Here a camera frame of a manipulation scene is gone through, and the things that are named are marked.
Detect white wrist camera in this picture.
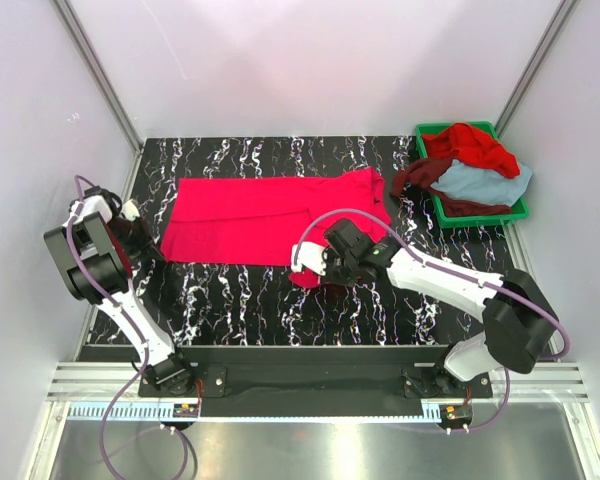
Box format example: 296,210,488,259
120,199,141,222
291,242,326,276

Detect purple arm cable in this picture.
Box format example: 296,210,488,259
65,174,197,476
290,209,572,432

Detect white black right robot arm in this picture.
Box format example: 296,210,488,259
322,219,556,398

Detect pink t shirt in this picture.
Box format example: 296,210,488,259
161,167,391,267

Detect light blue t shirt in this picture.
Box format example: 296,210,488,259
431,159,533,207

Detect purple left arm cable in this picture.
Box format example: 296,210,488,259
65,174,197,476

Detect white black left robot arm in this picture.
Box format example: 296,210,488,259
43,184,195,395

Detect orange connector board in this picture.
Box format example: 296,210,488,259
442,403,473,424
173,403,200,418

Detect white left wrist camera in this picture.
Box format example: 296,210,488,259
120,199,141,222

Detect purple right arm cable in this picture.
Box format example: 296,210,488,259
290,209,572,432

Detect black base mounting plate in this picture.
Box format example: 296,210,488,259
138,344,492,400

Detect maroon t shirt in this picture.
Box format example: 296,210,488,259
390,158,511,216

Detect left orange connector board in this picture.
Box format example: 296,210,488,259
173,403,200,418

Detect right aluminium corner post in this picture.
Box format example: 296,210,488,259
495,0,580,136

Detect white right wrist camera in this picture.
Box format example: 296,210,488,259
291,242,326,276

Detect left aluminium corner post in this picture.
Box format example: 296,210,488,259
49,0,147,151

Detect aluminium front frame rail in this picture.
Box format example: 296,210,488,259
47,362,588,403

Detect right orange connector board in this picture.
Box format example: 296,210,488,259
442,403,473,424

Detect green plastic bin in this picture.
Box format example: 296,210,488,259
414,122,530,229

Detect aluminium corner post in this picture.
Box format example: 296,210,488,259
495,0,580,136
49,0,147,151

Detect red t shirt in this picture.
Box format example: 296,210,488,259
422,123,521,179

